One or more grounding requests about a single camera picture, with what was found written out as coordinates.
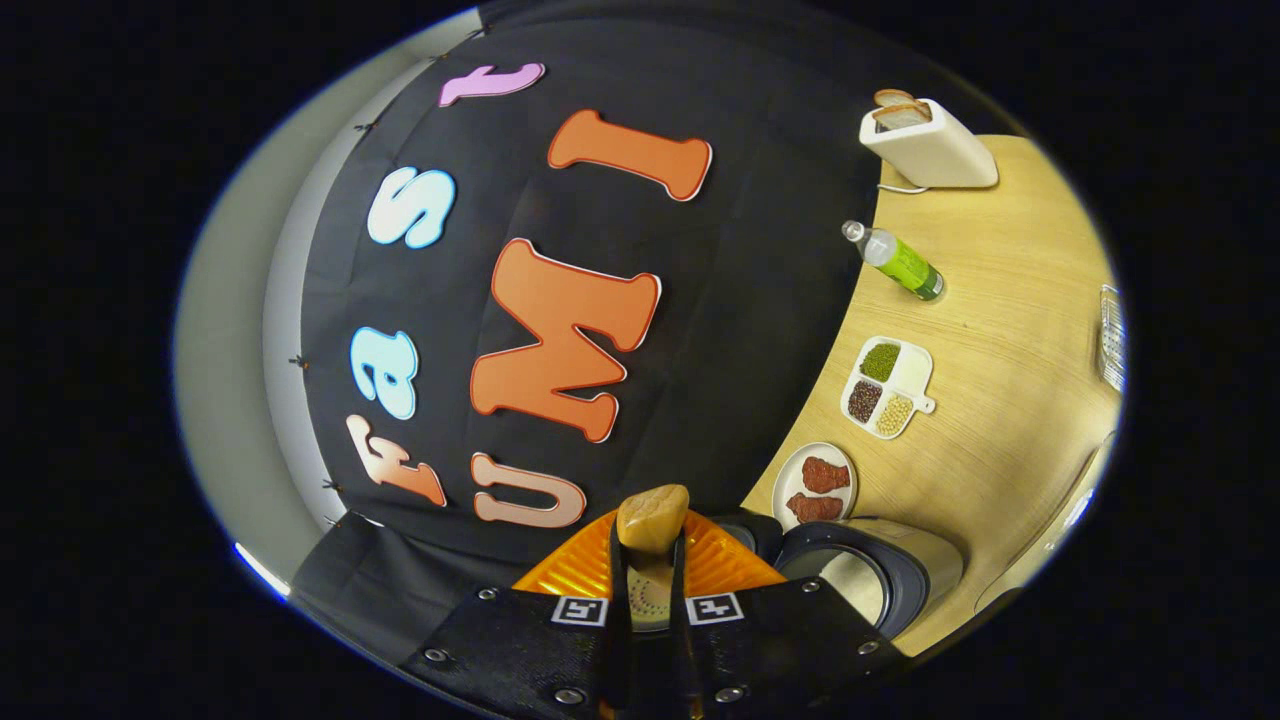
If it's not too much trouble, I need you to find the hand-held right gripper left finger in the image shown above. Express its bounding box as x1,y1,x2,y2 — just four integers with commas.
400,508,633,719

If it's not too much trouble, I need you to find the white divided dish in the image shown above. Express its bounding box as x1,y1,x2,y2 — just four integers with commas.
840,336,937,441

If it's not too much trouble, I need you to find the clear green-label bottle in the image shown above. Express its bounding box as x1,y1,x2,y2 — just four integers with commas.
842,220,945,301

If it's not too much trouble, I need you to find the metal wire chopstick holder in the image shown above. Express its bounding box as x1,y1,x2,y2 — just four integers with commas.
1097,285,1126,393

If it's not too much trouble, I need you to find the black backdrop cloth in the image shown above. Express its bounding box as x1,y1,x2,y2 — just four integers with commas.
262,0,1021,666

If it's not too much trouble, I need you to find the white toaster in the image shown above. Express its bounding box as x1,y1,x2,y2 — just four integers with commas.
858,98,999,189

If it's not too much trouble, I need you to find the wooden spoon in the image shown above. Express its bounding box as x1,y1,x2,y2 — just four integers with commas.
615,484,691,633

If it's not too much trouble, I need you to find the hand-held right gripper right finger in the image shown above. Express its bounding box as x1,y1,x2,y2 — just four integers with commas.
670,510,906,719

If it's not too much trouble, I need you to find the round white plate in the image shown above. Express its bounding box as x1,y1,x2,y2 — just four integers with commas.
772,442,859,531

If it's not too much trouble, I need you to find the dark grey rice cooker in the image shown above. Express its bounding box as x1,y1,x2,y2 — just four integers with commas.
715,510,966,641

